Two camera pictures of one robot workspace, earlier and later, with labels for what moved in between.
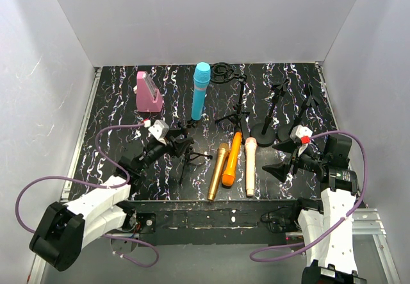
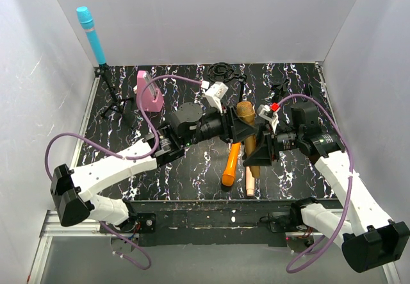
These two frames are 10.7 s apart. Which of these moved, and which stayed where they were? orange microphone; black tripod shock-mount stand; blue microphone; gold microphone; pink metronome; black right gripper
Moved: blue microphone; gold microphone; black right gripper
Stayed: pink metronome; black tripod shock-mount stand; orange microphone
